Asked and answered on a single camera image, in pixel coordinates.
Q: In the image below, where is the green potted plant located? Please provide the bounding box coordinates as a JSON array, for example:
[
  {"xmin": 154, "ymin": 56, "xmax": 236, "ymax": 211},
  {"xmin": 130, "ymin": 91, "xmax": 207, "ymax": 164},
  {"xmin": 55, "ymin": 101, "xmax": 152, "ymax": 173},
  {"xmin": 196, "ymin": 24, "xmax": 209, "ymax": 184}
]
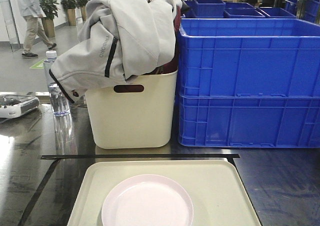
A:
[{"xmin": 39, "ymin": 0, "xmax": 59, "ymax": 38}]

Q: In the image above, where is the walking person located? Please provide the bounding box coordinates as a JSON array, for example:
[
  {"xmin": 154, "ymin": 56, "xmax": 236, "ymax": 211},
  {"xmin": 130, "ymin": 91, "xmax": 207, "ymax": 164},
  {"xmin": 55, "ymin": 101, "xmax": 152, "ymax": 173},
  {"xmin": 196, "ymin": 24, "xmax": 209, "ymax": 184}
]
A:
[{"xmin": 17, "ymin": 0, "xmax": 57, "ymax": 59}]

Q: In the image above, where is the pink plate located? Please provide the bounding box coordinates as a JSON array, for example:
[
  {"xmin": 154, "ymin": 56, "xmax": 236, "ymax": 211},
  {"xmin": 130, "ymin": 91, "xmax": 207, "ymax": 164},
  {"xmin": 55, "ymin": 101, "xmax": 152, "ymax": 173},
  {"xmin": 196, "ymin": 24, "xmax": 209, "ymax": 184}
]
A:
[{"xmin": 101, "ymin": 174, "xmax": 194, "ymax": 226}]

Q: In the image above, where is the grey jacket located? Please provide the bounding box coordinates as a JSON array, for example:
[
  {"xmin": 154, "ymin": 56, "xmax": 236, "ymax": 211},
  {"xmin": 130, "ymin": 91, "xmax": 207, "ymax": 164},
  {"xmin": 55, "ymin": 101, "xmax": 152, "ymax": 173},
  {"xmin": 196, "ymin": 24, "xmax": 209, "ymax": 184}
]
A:
[{"xmin": 49, "ymin": 0, "xmax": 183, "ymax": 103}]

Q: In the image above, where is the white grey remote controller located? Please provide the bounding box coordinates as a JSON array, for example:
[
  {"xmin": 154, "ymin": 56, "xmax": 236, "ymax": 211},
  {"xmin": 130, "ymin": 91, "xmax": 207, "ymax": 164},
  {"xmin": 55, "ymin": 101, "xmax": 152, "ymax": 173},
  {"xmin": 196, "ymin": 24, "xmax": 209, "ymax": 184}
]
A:
[{"xmin": 0, "ymin": 94, "xmax": 40, "ymax": 119}]

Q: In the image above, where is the large blue crate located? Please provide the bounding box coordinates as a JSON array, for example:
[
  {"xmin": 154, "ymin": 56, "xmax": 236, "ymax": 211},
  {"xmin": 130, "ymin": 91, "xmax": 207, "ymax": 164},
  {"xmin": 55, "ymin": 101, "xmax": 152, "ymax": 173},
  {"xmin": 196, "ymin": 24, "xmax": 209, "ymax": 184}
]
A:
[{"xmin": 178, "ymin": 18, "xmax": 320, "ymax": 97}]

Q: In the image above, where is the clear water bottle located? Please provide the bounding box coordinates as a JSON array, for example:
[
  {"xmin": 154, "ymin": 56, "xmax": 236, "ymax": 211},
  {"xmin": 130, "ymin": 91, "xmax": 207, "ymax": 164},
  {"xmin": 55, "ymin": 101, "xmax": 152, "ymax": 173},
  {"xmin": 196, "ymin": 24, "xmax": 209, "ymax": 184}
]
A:
[{"xmin": 43, "ymin": 50, "xmax": 70, "ymax": 117}]

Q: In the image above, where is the cream serving tray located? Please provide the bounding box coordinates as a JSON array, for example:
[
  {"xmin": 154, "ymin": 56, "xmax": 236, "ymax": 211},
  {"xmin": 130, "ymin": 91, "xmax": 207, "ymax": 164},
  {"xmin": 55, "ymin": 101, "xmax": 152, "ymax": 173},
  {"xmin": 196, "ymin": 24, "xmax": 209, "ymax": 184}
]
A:
[{"xmin": 68, "ymin": 160, "xmax": 260, "ymax": 226}]

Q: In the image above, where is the cream storage bin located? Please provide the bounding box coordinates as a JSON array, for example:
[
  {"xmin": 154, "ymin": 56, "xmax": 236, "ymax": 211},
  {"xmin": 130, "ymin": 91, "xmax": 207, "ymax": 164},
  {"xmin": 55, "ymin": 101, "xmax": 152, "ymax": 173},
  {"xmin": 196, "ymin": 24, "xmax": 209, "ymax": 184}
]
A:
[{"xmin": 85, "ymin": 71, "xmax": 178, "ymax": 149}]

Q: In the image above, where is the small blue bin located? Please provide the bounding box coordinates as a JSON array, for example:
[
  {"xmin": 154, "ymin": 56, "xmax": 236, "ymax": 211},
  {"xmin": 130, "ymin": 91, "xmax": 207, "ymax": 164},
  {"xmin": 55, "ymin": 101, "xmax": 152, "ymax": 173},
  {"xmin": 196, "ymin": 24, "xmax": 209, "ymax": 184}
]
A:
[{"xmin": 192, "ymin": 0, "xmax": 226, "ymax": 18}]

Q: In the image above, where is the lower blue crate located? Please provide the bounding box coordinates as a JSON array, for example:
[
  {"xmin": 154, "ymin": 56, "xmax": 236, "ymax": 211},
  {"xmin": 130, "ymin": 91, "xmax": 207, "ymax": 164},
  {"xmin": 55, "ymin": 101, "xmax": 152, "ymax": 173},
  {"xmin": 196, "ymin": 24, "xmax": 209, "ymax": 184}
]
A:
[{"xmin": 178, "ymin": 94, "xmax": 320, "ymax": 149}]

